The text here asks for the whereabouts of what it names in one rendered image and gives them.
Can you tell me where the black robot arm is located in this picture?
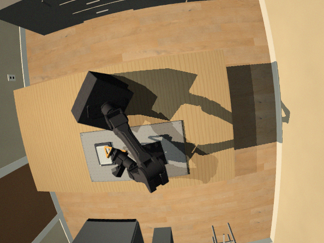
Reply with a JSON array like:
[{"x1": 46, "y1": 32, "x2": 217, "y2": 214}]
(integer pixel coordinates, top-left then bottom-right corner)
[{"x1": 87, "y1": 97, "x2": 169, "y2": 193}]

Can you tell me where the clear plastic lid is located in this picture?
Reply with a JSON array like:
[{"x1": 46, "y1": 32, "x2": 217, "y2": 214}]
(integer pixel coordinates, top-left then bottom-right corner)
[{"x1": 96, "y1": 146, "x2": 112, "y2": 164}]

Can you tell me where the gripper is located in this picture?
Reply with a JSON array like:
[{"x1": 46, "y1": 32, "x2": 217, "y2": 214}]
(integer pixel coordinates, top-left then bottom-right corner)
[{"x1": 104, "y1": 146, "x2": 129, "y2": 164}]

